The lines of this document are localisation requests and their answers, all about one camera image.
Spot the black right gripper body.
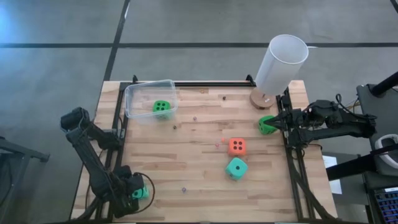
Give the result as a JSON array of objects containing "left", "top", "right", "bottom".
[{"left": 284, "top": 107, "right": 312, "bottom": 131}]

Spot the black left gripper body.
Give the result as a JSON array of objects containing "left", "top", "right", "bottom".
[{"left": 113, "top": 172, "right": 146, "bottom": 218}]

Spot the large green foam die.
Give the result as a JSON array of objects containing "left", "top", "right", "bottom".
[
  {"left": 257, "top": 114, "right": 279, "bottom": 136},
  {"left": 152, "top": 100, "right": 172, "bottom": 119}
]

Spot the large teal foam die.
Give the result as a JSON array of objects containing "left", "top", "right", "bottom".
[
  {"left": 224, "top": 157, "right": 249, "bottom": 181},
  {"left": 131, "top": 185, "right": 150, "bottom": 200}
]

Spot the large orange foam die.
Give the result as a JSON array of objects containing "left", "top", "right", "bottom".
[{"left": 227, "top": 138, "right": 247, "bottom": 157}]

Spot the clear plastic box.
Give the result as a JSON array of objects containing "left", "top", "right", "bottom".
[{"left": 124, "top": 79, "right": 179, "bottom": 121}]

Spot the white cylinder table lamp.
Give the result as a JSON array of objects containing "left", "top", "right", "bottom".
[{"left": 249, "top": 34, "right": 310, "bottom": 110}]

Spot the black flat bar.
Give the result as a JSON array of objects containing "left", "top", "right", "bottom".
[{"left": 325, "top": 149, "right": 398, "bottom": 182}]

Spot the dark side table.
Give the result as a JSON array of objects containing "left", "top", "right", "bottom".
[{"left": 356, "top": 83, "right": 398, "bottom": 190}]

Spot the white paper sheet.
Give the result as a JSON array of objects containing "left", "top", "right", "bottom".
[{"left": 322, "top": 154, "right": 343, "bottom": 195}]

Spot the black pole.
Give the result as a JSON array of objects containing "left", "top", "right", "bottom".
[{"left": 371, "top": 70, "right": 398, "bottom": 98}]

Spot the black metal stand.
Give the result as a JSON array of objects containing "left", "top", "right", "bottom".
[{"left": 0, "top": 133, "right": 50, "bottom": 224}]

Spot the backlit keyboard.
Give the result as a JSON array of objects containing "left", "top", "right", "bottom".
[{"left": 374, "top": 186, "right": 398, "bottom": 224}]

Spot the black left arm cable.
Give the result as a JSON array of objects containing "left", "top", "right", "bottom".
[{"left": 132, "top": 172, "right": 156, "bottom": 215}]

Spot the white ring headset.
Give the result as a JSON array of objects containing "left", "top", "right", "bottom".
[{"left": 374, "top": 133, "right": 398, "bottom": 170}]

